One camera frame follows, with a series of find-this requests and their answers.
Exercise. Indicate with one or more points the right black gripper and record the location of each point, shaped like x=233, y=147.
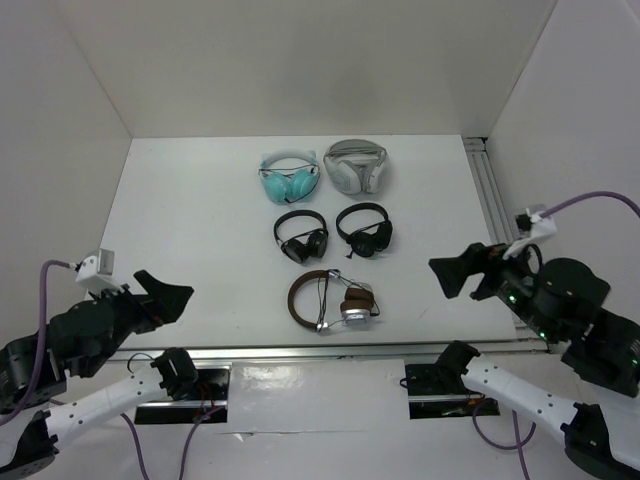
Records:
x=449, y=270

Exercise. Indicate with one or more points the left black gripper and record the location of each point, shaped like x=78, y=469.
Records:
x=164, y=302

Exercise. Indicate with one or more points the brown silver headphones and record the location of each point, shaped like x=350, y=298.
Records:
x=358, y=305

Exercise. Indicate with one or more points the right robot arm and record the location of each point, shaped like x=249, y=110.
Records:
x=600, y=435

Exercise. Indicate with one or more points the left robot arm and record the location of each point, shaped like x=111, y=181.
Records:
x=34, y=430

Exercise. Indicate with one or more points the black headphones right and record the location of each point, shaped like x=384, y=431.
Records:
x=369, y=240

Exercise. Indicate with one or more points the black headphones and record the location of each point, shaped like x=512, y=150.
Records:
x=369, y=240
x=309, y=244

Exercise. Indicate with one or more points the grey white headphones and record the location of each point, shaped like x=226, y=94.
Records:
x=356, y=166

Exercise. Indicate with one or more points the black headphones left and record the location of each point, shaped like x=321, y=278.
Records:
x=309, y=244

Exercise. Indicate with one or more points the teal headphones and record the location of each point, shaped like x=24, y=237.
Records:
x=289, y=184

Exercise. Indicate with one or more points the aluminium rail right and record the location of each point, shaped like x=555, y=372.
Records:
x=496, y=216

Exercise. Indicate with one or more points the aluminium rail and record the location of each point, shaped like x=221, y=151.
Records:
x=496, y=216
x=406, y=350

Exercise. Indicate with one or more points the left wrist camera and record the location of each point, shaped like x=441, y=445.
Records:
x=95, y=272

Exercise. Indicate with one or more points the aluminium rail front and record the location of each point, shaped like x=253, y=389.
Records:
x=406, y=350

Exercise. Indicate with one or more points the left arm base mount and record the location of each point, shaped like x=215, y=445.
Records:
x=207, y=401

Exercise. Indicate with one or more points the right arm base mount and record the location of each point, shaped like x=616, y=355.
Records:
x=434, y=394

